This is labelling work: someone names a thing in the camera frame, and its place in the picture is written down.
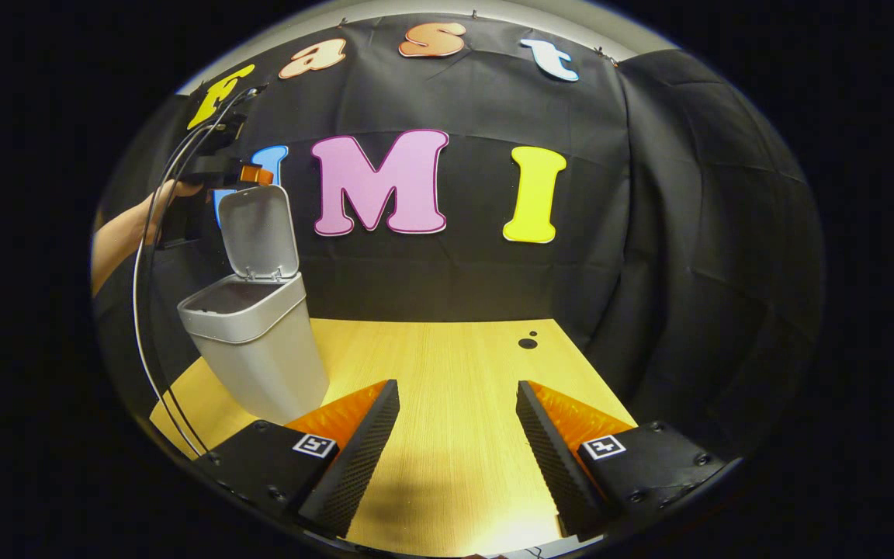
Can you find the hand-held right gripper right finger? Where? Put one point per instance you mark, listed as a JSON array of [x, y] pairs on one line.
[[552, 458]]

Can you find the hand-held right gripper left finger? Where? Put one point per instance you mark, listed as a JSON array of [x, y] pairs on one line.
[[358, 458]]

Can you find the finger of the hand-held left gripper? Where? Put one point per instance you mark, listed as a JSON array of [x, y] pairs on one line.
[[257, 175]]

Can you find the white desktop garbage bin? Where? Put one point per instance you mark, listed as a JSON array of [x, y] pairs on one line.
[[261, 349]]

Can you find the wooden desktop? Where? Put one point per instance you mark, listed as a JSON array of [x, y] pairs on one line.
[[455, 404]]

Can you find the black round desk grommet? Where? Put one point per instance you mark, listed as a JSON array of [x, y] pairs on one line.
[[528, 342]]

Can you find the black backdrop cloth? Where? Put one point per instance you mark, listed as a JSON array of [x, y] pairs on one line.
[[649, 233]]

